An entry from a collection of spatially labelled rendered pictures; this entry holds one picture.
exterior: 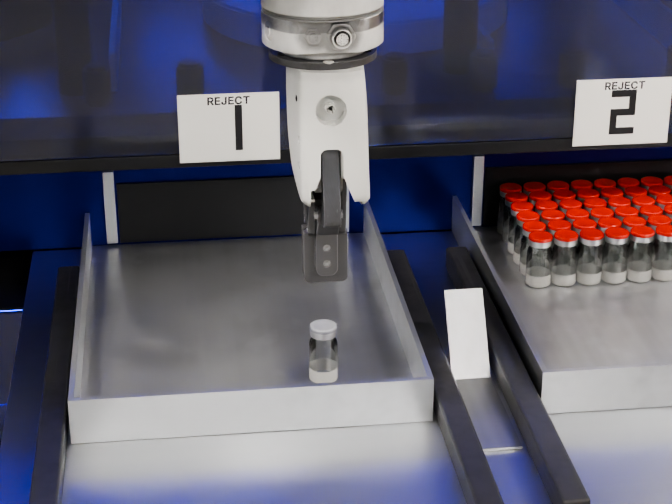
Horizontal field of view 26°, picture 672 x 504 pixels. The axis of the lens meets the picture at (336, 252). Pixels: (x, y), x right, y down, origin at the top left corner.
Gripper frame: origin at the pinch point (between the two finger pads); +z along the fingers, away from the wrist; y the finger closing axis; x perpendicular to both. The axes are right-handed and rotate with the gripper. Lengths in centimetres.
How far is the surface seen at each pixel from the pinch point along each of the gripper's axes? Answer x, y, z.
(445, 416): -7.5, -9.3, 9.0
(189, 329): 10.1, 9.7, 10.4
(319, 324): 0.4, 0.4, 6.0
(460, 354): -10.4, 0.0, 9.1
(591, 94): -25.2, 19.0, -5.2
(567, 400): -17.1, -6.6, 9.9
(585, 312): -22.8, 8.8, 10.5
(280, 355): 3.1, 4.4, 10.5
